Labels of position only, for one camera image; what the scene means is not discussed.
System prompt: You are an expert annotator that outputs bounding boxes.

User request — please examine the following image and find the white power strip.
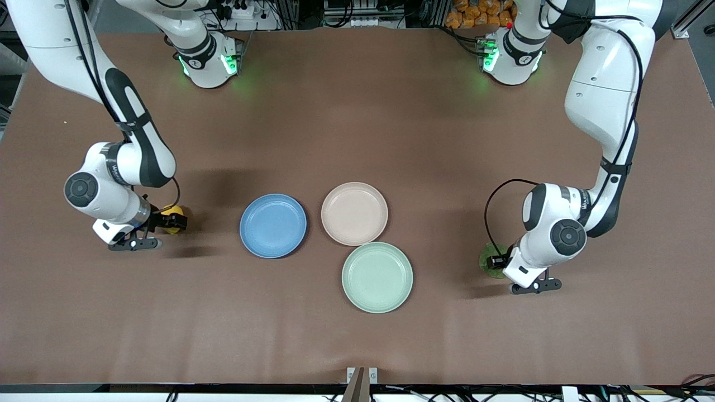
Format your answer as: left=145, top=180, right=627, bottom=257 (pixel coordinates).
left=215, top=0, right=259, bottom=21

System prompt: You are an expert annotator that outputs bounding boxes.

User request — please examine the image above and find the green lettuce leaf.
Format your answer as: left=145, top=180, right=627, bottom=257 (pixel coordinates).
left=479, top=242, right=511, bottom=279

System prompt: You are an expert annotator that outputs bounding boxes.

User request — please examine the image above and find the bag of orange fruits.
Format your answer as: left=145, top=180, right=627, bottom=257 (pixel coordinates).
left=445, top=0, right=517, bottom=30

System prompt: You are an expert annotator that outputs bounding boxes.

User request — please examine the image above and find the yellow lemon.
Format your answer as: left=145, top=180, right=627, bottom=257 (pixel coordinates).
left=161, top=205, right=187, bottom=236

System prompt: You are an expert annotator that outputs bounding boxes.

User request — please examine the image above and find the light green plate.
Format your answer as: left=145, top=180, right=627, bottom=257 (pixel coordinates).
left=341, top=241, right=414, bottom=314

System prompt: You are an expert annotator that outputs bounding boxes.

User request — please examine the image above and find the aluminium frame profile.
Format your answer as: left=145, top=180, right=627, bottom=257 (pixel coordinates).
left=669, top=0, right=707, bottom=40

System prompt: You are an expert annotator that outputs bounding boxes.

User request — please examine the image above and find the metal table edge bracket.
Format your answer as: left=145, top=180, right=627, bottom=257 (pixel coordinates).
left=342, top=366, right=379, bottom=402

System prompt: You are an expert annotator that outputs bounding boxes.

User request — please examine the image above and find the blue plate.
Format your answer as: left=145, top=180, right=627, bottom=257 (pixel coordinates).
left=239, top=193, right=308, bottom=259

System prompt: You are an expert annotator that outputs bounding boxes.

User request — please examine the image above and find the beige plate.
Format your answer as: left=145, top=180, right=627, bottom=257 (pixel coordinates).
left=321, top=181, right=389, bottom=247

